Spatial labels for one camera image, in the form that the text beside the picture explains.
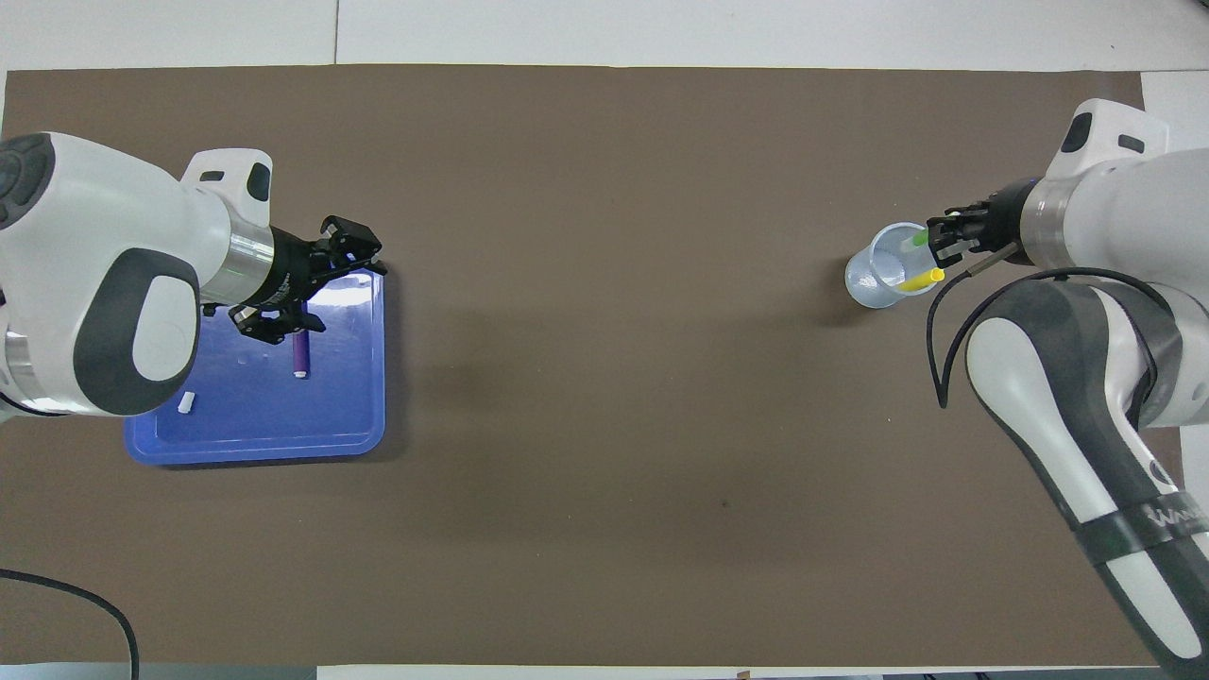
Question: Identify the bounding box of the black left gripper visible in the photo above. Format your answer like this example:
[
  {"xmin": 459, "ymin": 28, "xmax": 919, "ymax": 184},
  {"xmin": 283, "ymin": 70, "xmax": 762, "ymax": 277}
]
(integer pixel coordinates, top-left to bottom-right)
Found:
[{"xmin": 229, "ymin": 215, "xmax": 389, "ymax": 347}]

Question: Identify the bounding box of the blue plastic tray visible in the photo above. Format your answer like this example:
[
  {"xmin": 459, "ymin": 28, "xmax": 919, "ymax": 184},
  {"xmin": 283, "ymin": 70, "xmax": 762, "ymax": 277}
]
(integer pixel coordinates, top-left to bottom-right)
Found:
[{"xmin": 124, "ymin": 248, "xmax": 386, "ymax": 467}]

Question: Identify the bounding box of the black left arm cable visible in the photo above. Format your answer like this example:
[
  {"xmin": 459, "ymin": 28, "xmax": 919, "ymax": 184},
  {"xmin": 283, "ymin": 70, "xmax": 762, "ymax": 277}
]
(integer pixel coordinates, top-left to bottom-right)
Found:
[{"xmin": 0, "ymin": 568, "xmax": 142, "ymax": 680}]

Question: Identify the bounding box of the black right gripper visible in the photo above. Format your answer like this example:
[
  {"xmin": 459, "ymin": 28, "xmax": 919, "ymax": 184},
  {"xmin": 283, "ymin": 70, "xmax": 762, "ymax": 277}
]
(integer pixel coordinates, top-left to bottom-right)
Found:
[{"xmin": 926, "ymin": 179, "xmax": 1037, "ymax": 269}]

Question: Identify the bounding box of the brown table mat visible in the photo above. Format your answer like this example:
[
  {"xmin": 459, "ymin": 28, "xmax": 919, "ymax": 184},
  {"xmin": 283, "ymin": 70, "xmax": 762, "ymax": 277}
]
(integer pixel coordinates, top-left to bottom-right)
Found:
[{"xmin": 0, "ymin": 64, "xmax": 1205, "ymax": 668}]

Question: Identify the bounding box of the translucent plastic cup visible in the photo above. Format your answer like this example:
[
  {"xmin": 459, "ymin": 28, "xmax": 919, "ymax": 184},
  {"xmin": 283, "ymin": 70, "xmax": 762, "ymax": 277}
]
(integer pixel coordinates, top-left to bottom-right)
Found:
[{"xmin": 843, "ymin": 222, "xmax": 941, "ymax": 311}]

